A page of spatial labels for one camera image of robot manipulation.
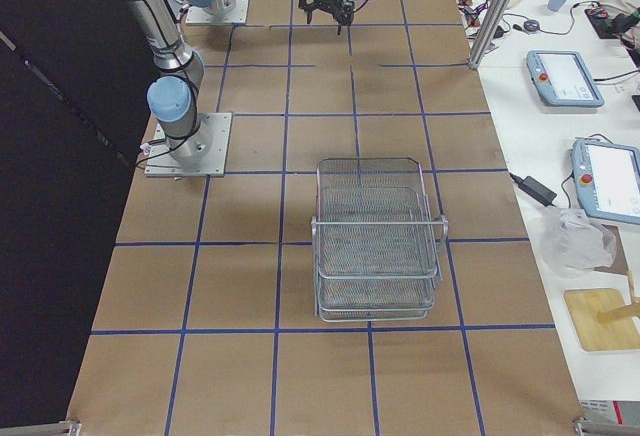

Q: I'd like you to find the far teach pendant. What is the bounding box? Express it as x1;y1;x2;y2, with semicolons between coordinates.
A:
526;50;604;108

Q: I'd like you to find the teach pendant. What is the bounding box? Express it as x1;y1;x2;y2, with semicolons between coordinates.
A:
570;138;639;225
526;50;604;108

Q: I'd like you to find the black power adapter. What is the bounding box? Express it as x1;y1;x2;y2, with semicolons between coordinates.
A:
509;173;557;207

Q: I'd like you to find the near teach pendant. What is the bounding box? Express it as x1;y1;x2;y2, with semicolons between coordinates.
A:
570;138;639;225

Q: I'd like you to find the clear plastic bag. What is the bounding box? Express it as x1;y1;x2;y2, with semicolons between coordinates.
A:
530;208;617;278

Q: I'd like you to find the wooden board stand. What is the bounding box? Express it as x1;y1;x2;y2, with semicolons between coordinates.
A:
563;271;639;352

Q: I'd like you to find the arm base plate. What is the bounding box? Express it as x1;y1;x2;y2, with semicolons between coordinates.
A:
186;0;249;26
142;113;232;177

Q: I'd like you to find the aluminium frame post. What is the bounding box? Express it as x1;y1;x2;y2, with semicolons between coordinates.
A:
468;0;510;70

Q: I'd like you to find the metal wire mesh shelf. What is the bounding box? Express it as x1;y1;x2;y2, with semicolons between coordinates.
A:
311;157;448;322

